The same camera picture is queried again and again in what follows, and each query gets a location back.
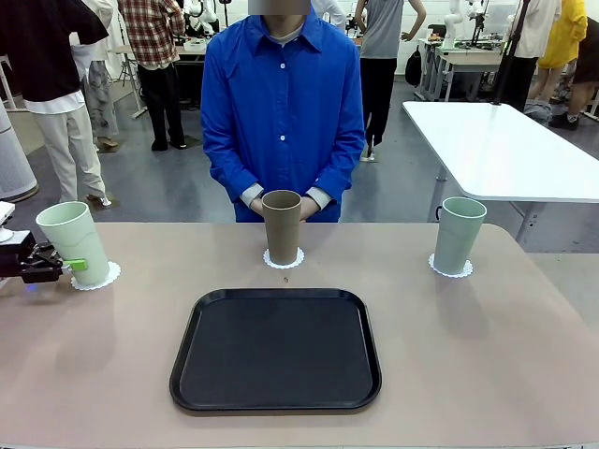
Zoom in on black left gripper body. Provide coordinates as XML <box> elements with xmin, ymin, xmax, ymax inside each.
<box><xmin>0</xmin><ymin>230</ymin><xmax>37</xmax><ymax>284</ymax></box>

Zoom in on pale green cup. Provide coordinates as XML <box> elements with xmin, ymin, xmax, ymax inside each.
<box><xmin>35</xmin><ymin>200</ymin><xmax>111</xmax><ymax>286</ymax></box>
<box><xmin>433</xmin><ymin>196</ymin><xmax>489</xmax><ymax>275</ymax></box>

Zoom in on white scalloped paper coaster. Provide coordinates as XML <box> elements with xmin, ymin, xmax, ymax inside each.
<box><xmin>69</xmin><ymin>261</ymin><xmax>122</xmax><ymax>294</ymax></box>
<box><xmin>262</xmin><ymin>247</ymin><xmax>306</xmax><ymax>271</ymax></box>
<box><xmin>428</xmin><ymin>252</ymin><xmax>475</xmax><ymax>281</ymax></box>

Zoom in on brown cup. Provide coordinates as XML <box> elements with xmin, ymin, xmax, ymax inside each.
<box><xmin>260</xmin><ymin>189</ymin><xmax>303</xmax><ymax>267</ymax></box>

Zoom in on person's left forearm blue sleeve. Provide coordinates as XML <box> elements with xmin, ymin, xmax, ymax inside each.
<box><xmin>303</xmin><ymin>149</ymin><xmax>364</xmax><ymax>211</ymax></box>

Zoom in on person's right forearm blue sleeve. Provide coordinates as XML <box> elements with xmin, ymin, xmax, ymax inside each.
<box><xmin>208</xmin><ymin>153</ymin><xmax>263</xmax><ymax>211</ymax></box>

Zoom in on white cylindrical air purifier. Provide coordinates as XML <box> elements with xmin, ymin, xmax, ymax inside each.
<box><xmin>0</xmin><ymin>100</ymin><xmax>38</xmax><ymax>206</ymax></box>

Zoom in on person in grey patterned trousers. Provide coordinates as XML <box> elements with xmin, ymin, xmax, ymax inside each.
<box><xmin>69</xmin><ymin>0</ymin><xmax>119</xmax><ymax>150</ymax></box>

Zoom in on person black top white trousers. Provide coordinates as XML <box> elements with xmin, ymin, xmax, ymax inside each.
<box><xmin>0</xmin><ymin>0</ymin><xmax>112</xmax><ymax>210</ymax></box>

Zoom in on grey background desk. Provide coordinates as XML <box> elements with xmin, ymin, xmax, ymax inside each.
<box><xmin>107</xmin><ymin>44</ymin><xmax>151</xmax><ymax>121</ymax></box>
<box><xmin>416</xmin><ymin>36</ymin><xmax>504</xmax><ymax>103</ymax></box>

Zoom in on person in plaid shirt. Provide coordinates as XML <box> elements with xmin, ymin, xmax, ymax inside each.
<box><xmin>116</xmin><ymin>0</ymin><xmax>188</xmax><ymax>152</ymax></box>

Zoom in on black plastic tray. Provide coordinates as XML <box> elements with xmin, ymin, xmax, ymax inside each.
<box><xmin>168</xmin><ymin>287</ymin><xmax>384</xmax><ymax>413</ymax></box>

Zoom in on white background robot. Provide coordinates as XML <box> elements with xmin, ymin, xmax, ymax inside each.
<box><xmin>183</xmin><ymin>0</ymin><xmax>220</xmax><ymax>37</ymax></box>

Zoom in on person in blue shirt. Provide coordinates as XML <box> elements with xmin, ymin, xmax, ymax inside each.
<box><xmin>200</xmin><ymin>0</ymin><xmax>367</xmax><ymax>224</ymax></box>

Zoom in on person grey top black trousers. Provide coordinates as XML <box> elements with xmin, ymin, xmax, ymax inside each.
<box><xmin>356</xmin><ymin>0</ymin><xmax>428</xmax><ymax>163</ymax></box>

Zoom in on black backpack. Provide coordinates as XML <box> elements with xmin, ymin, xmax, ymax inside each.
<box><xmin>404</xmin><ymin>44</ymin><xmax>425</xmax><ymax>88</ymax></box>

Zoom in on white table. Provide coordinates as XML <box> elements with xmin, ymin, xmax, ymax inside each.
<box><xmin>402</xmin><ymin>100</ymin><xmax>599</xmax><ymax>224</ymax></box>

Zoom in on grey cloth bundle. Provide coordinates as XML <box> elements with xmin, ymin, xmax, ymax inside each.
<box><xmin>522</xmin><ymin>99</ymin><xmax>554</xmax><ymax>126</ymax></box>

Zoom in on person in beige jacket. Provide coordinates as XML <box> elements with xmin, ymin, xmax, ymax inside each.
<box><xmin>495</xmin><ymin>0</ymin><xmax>562</xmax><ymax>113</ymax></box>

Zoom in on person in shorts and sneakers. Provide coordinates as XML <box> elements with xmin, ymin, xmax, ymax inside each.
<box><xmin>548</xmin><ymin>55</ymin><xmax>599</xmax><ymax>131</ymax></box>

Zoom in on person in yellow coat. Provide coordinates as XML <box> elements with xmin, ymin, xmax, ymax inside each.
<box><xmin>535</xmin><ymin>0</ymin><xmax>590</xmax><ymax>103</ymax></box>

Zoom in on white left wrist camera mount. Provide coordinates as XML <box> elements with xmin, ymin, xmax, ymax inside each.
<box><xmin>0</xmin><ymin>200</ymin><xmax>16</xmax><ymax>244</ymax></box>

